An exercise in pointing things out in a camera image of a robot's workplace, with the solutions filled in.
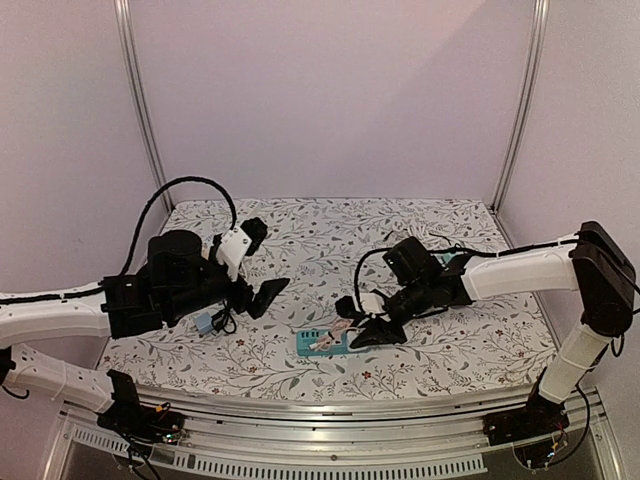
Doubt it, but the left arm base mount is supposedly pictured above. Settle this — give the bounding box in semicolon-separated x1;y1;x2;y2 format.
97;370;186;444

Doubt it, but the floral table cloth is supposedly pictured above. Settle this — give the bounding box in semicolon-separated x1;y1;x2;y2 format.
99;199;556;403

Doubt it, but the right aluminium frame post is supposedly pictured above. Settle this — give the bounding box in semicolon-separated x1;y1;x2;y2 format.
490;0;550;216

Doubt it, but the left aluminium frame post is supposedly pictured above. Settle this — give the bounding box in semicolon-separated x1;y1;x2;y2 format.
113;0;167;188

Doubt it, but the light blue charger plug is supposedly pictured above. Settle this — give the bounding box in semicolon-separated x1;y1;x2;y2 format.
194;313;213;334

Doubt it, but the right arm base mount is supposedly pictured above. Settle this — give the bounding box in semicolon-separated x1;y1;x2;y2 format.
482;394;570;446

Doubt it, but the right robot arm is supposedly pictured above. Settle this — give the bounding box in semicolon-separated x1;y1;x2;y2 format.
335;221;639;436

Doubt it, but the teal blue power strip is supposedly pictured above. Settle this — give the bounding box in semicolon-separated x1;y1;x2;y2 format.
296;329;369;358

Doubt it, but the beige short cable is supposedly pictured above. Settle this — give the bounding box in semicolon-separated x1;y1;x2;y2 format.
307;319;366;352

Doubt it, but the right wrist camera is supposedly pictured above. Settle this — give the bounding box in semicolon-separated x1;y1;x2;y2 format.
352;293;386;315

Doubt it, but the white power strip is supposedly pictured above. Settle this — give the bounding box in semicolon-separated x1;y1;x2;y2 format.
245;199;262;219

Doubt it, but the aluminium front rail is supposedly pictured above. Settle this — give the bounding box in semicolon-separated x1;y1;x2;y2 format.
42;384;624;480

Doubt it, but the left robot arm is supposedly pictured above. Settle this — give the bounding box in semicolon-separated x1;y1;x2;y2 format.
1;227;289;434

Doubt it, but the aluminium frame post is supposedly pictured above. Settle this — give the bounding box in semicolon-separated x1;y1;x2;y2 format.
490;0;550;216
113;0;167;188

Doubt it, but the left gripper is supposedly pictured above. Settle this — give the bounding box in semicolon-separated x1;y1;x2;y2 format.
165;238;289;321

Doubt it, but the white coiled power cord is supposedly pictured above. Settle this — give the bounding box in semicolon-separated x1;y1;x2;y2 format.
382;222;441;246

